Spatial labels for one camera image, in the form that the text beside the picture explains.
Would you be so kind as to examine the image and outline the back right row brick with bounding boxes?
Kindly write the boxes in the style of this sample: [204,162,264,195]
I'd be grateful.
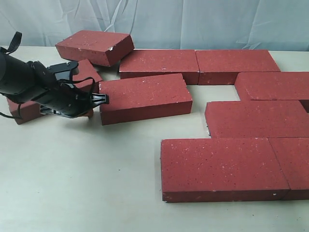
[196,50,280,85]

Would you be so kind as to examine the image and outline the third row right brick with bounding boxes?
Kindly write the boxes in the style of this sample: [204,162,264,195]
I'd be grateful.
[205,101,309,138]

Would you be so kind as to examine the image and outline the brick with white chip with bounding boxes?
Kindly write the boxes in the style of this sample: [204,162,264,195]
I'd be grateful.
[7,59,103,125]

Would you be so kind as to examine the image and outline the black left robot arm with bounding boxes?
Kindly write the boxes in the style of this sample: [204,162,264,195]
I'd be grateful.
[0,53,109,118]

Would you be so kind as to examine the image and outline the front row right brick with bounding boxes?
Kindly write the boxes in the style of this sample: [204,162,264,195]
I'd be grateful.
[269,137,309,200]

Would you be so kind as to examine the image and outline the second row right brick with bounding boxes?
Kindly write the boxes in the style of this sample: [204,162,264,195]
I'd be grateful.
[235,72,309,111]

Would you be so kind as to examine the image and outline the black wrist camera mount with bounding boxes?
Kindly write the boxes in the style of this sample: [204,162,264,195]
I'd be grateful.
[47,61,79,81]

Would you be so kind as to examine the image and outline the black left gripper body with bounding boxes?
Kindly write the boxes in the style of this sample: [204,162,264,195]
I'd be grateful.
[36,83,110,118]

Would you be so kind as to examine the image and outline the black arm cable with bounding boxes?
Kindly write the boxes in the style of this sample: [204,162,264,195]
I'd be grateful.
[0,31,23,119]

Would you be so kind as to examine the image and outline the back left row brick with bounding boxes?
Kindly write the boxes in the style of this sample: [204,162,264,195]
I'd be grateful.
[119,49,199,85]

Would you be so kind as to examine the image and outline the light blue backdrop cloth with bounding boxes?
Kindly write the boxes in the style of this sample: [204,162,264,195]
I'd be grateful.
[0,0,309,51]

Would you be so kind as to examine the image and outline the front row left brick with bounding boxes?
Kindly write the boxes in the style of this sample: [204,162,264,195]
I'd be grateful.
[160,138,290,203]

